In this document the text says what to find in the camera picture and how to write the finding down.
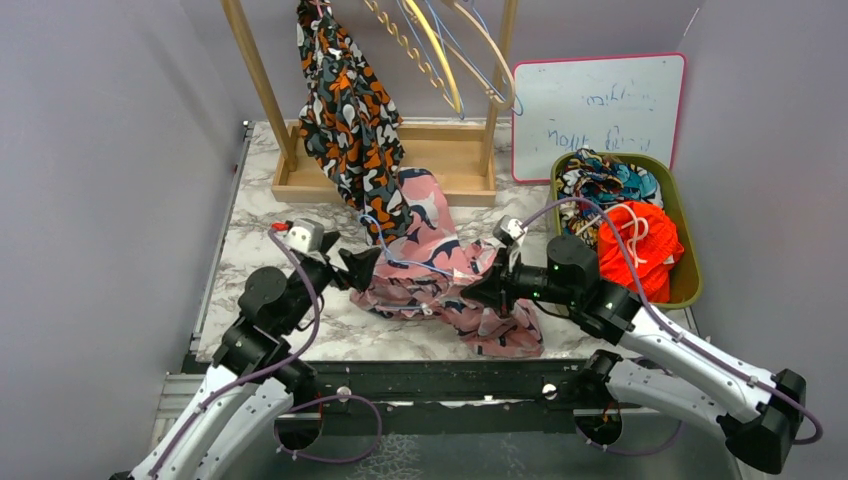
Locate wooden clothes rack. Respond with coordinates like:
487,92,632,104
221,1,502,207

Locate pink framed whiteboard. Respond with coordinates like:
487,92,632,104
511,52,687,184

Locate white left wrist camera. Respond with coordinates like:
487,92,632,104
270,218,325,254

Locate light blue wire hanger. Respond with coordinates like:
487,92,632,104
396,1,466,120
358,214,453,315
486,0,525,116

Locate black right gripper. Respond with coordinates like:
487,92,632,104
461,247,579,315

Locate wavy wooden hanger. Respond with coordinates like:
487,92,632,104
364,0,450,102

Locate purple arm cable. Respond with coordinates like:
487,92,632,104
148,228,384,480
519,196,824,458

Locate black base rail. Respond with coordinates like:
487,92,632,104
278,359,616,436

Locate camouflage orange black garment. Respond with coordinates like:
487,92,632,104
297,1,412,244

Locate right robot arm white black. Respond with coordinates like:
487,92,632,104
462,236,807,475

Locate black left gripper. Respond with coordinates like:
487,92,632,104
280,231,382,333

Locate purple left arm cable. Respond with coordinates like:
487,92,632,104
148,228,384,480

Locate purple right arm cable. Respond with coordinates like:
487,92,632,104
519,196,824,458

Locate colourful patterned shorts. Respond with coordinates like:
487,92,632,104
554,148,664,247

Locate pink patterned garment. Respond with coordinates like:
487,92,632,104
350,168,544,358

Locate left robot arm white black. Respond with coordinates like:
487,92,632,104
113,222,381,479

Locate olive green plastic basket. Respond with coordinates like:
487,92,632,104
541,152,702,310

